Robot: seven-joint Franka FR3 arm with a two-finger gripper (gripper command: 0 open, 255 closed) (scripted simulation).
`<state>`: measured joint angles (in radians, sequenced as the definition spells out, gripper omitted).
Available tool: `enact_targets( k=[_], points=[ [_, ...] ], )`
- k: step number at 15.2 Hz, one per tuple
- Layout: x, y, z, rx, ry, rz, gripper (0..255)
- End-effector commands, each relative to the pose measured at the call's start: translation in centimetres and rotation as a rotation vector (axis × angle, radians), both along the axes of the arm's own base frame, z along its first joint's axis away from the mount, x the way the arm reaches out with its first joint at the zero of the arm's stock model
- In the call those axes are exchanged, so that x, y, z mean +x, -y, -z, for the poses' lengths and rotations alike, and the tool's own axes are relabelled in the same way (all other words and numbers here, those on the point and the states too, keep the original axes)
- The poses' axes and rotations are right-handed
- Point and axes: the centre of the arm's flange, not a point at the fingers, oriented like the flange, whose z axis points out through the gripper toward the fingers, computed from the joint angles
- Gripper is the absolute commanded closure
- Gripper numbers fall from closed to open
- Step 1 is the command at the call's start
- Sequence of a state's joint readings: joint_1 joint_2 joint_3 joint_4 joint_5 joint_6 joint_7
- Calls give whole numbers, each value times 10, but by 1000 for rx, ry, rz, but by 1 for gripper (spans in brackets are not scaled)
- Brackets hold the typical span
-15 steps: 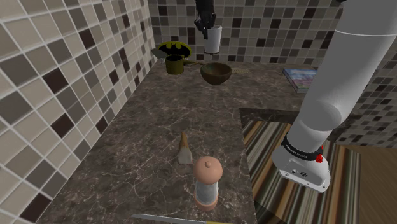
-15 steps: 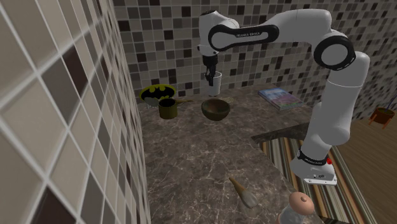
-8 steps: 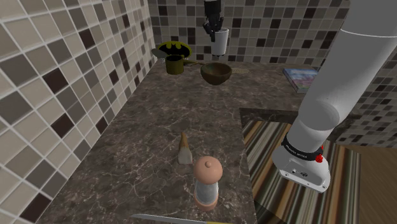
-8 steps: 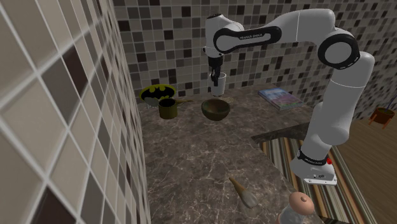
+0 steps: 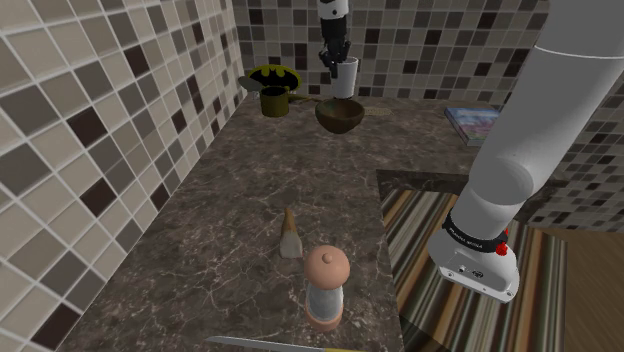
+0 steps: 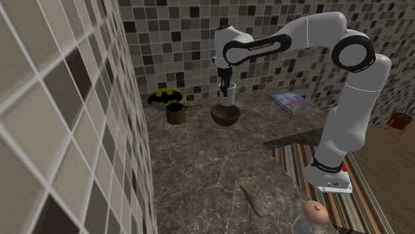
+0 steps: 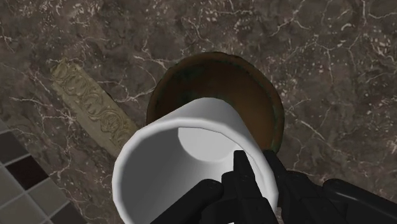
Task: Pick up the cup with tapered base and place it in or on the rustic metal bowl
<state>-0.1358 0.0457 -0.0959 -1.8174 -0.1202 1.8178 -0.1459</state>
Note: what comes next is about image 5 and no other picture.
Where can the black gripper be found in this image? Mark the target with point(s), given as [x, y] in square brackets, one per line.
[334, 33]

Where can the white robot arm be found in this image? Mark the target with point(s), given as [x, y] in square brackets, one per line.
[534, 122]

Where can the white cup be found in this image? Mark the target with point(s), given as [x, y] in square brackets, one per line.
[345, 80]

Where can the wooden spoon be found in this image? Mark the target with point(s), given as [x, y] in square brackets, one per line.
[301, 99]

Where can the brown wooden bowl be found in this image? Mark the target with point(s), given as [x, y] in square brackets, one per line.
[339, 118]

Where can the black yellow bat emblem plate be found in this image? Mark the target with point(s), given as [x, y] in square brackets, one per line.
[275, 74]

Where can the olive green mug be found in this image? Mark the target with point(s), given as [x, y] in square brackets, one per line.
[274, 103]

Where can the grey spoon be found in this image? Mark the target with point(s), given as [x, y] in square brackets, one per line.
[249, 84]

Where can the blue book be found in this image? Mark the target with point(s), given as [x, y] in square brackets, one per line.
[473, 124]

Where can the beige wedge scraper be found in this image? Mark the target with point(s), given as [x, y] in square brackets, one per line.
[291, 241]

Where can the pink wooden pepper grinder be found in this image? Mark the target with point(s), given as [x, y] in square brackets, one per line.
[325, 267]

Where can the striped robot stand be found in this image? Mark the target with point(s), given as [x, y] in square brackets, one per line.
[429, 302]

